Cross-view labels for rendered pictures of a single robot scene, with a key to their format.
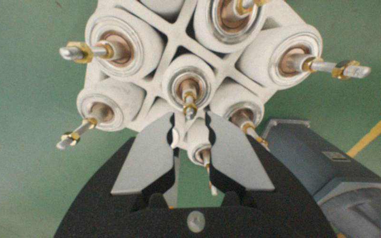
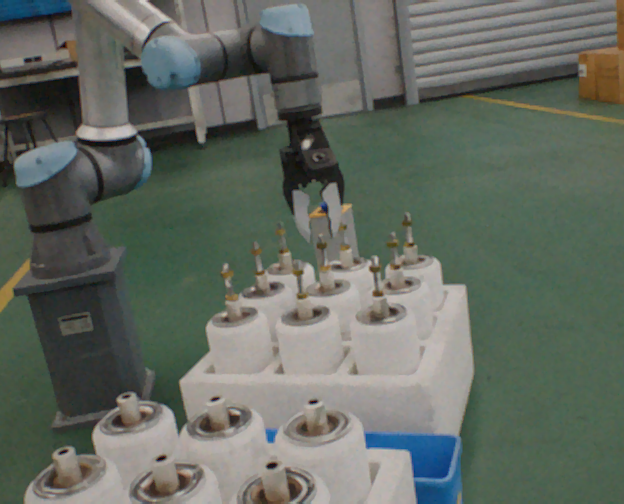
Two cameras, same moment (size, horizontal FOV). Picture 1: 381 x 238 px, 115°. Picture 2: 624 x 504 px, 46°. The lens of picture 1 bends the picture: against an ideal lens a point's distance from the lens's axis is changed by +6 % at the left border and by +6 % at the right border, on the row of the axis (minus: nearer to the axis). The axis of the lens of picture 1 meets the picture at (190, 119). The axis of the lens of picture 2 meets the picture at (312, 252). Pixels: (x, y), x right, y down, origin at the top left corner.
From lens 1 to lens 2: 1.10 m
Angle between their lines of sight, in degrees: 44
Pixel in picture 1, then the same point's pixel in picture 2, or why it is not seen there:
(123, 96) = not seen: hidden behind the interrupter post
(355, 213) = (96, 245)
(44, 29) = (602, 393)
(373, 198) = (76, 262)
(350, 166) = (68, 306)
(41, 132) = (603, 297)
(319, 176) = (115, 286)
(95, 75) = (447, 305)
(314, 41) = (225, 324)
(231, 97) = (281, 299)
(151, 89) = not seen: hidden behind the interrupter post
